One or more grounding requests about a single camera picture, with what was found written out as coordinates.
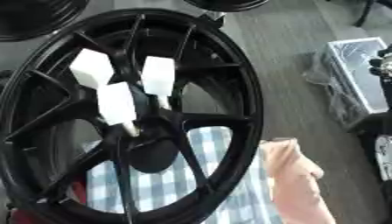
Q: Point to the black spoked wheel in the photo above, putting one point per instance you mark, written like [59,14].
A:
[232,96]

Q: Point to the black round wheel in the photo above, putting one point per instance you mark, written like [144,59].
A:
[227,4]
[30,16]

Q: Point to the pink cloth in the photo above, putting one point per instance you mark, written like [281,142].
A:
[293,178]

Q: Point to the plastic-wrapped grey box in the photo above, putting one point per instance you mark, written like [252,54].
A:
[357,73]

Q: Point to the black equipment stand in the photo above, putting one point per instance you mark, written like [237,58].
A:
[380,125]

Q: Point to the black chair leg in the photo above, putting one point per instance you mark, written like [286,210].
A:
[365,13]

